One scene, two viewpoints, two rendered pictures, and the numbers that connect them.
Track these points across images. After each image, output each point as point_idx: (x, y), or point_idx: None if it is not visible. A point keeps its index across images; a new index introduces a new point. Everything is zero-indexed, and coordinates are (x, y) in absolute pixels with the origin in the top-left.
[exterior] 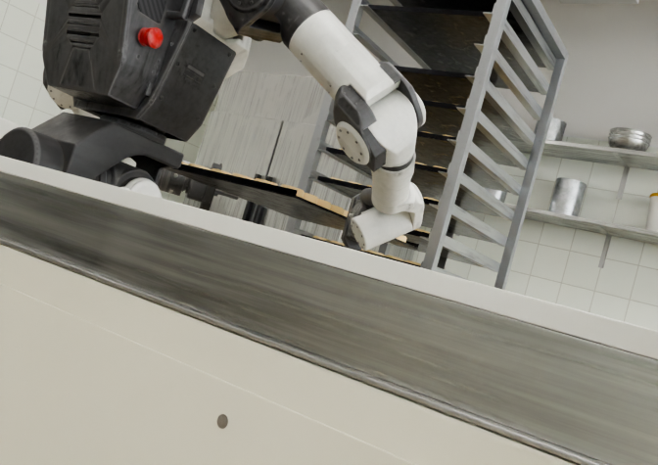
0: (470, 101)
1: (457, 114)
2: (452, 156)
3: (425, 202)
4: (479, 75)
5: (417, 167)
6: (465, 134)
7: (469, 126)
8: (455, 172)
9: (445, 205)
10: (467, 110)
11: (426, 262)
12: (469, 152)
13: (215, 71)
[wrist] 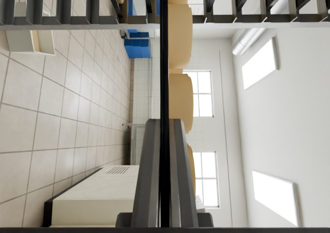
0: (295, 23)
1: None
2: (248, 22)
3: (210, 2)
4: (316, 24)
5: None
6: (264, 26)
7: (270, 27)
8: (232, 27)
9: (205, 26)
10: (288, 23)
11: (155, 25)
12: None
13: None
